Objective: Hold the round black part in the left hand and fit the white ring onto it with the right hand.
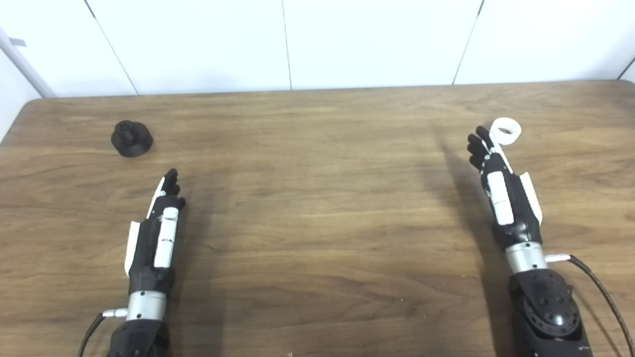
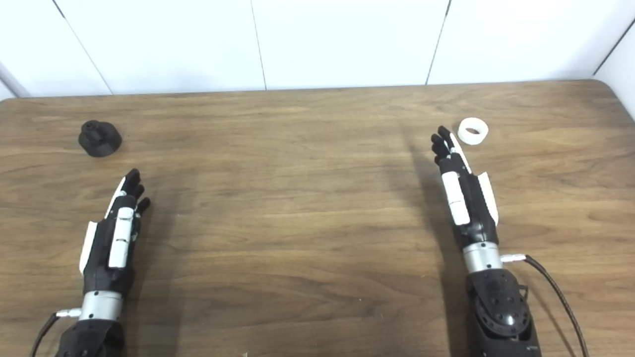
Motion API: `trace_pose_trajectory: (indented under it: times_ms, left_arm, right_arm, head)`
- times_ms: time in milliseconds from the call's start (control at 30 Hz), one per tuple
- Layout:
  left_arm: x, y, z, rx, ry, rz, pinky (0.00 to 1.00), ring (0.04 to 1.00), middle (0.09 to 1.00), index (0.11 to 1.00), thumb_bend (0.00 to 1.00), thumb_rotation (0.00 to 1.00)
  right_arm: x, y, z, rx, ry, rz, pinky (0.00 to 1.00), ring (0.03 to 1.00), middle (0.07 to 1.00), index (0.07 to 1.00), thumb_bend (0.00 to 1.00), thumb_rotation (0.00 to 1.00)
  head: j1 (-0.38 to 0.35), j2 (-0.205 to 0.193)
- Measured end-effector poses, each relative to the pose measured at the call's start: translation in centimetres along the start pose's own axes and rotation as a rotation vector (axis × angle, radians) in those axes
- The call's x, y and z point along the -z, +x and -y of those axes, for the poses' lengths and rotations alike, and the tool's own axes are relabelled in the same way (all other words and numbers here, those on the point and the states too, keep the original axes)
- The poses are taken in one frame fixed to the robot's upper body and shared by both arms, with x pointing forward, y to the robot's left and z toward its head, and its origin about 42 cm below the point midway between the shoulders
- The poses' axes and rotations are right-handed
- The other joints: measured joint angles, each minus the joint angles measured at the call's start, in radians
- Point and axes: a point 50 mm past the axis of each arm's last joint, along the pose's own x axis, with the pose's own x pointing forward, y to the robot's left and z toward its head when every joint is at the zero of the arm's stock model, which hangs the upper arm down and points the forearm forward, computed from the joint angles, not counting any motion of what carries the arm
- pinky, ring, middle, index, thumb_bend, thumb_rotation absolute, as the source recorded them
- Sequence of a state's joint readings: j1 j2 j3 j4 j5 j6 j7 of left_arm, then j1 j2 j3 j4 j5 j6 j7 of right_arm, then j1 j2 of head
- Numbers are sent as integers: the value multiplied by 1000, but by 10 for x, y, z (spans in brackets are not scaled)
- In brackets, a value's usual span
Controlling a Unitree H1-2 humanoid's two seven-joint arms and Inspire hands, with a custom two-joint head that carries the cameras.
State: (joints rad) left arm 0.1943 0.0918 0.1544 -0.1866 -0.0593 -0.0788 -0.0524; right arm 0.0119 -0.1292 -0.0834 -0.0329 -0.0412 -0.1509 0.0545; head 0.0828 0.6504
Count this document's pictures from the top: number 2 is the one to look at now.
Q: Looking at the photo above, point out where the white ring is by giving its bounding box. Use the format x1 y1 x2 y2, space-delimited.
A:
457 118 489 146

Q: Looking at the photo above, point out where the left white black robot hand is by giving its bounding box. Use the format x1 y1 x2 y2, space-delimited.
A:
78 169 151 322

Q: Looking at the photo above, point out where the round black part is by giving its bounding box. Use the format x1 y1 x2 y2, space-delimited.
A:
78 120 123 158

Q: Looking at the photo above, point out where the grey wall corner trim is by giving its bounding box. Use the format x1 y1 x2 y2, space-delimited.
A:
0 62 30 98

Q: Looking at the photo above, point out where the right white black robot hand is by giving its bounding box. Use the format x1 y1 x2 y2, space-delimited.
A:
431 125 504 274

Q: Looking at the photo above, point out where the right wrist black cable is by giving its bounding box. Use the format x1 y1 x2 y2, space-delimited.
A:
501 253 589 357

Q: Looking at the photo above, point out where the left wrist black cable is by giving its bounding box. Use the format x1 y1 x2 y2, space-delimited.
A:
31 308 82 357

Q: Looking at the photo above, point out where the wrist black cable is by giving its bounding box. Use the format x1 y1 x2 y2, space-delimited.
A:
31 308 82 357
501 253 589 357

